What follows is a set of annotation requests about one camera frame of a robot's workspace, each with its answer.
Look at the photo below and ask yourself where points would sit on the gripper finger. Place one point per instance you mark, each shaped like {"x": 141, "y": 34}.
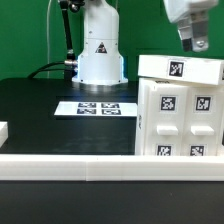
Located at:
{"x": 199, "y": 25}
{"x": 185, "y": 34}

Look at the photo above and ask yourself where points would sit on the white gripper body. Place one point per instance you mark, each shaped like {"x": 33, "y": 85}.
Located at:
{"x": 179, "y": 9}

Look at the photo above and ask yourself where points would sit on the white cabinet top block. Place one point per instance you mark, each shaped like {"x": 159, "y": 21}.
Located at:
{"x": 186, "y": 69}

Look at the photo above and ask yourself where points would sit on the white cabinet body box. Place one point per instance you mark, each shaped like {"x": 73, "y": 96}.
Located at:
{"x": 145, "y": 85}

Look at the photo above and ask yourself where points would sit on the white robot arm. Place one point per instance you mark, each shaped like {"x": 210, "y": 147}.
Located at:
{"x": 100, "y": 63}

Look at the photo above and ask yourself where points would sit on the white marker sheet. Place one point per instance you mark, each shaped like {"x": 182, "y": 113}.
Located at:
{"x": 105, "y": 109}

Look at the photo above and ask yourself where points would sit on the white fence frame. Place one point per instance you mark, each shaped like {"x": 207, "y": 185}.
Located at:
{"x": 110, "y": 168}

